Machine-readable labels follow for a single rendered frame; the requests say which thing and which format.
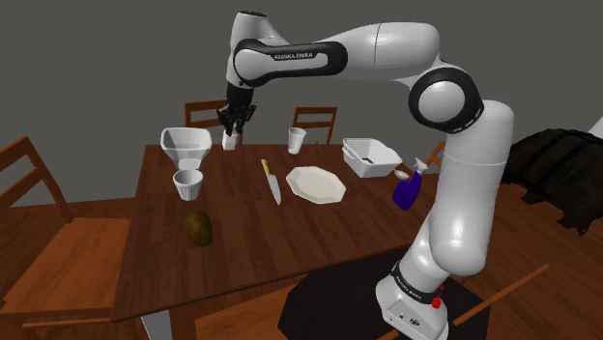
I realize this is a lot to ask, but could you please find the black robot stand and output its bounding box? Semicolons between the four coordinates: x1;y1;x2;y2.
276;248;492;340

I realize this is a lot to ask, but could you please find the large white angular bowl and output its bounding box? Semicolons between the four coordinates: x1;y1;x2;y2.
159;126;214;172

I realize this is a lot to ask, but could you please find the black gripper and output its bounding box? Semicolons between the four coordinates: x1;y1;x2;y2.
216;82;258;137

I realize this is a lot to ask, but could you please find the blue spray bottle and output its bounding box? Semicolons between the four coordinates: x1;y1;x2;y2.
391;157;428;213

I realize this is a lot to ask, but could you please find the black sofa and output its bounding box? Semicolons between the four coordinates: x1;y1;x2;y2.
501;127;603;237

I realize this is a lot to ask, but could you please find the small white cup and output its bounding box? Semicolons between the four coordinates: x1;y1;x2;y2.
220;130;240;152

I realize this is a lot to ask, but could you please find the white octagonal plate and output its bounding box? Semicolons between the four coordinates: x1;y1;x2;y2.
284;164;348;206

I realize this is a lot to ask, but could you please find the white ribbed cup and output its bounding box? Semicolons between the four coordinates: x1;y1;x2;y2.
172;168;205;203

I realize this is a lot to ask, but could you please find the tall white cup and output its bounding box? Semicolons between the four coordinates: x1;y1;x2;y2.
287;126;308;156

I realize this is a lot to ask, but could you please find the yellow-handled kitchen knife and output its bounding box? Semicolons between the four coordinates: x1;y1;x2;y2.
260;158;283;207

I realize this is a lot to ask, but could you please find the brown wooden dining table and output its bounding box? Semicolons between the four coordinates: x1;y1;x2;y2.
109;142;446;340

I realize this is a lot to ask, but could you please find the white rectangular baking dish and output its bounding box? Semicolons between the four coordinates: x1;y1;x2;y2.
341;137;404;180

